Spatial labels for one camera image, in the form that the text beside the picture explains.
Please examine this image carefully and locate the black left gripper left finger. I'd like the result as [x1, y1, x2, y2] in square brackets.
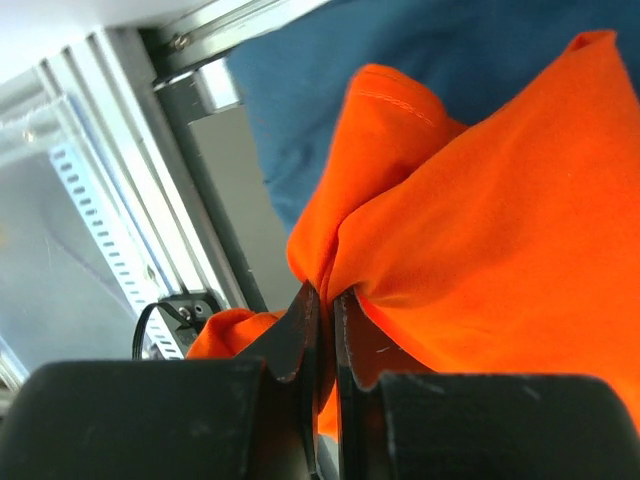
[1, 285, 320, 479]

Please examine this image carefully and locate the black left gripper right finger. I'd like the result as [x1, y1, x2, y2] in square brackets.
[334, 292, 639, 479]

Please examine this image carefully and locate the orange t shirt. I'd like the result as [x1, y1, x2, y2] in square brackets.
[185, 30, 640, 441]

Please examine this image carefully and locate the folded blue t shirt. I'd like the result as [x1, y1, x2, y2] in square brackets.
[226, 0, 640, 236]

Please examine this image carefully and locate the grey slotted cable duct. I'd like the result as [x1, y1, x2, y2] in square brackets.
[48, 144, 186, 361]

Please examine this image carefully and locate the aluminium frame rail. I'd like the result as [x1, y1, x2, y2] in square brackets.
[0, 0, 331, 391]

